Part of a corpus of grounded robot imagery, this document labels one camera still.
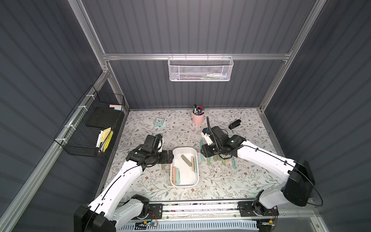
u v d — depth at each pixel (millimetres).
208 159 916
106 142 680
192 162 889
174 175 839
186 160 914
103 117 742
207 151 708
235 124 1071
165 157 692
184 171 870
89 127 737
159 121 1103
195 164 847
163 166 889
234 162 910
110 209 399
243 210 738
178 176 846
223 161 911
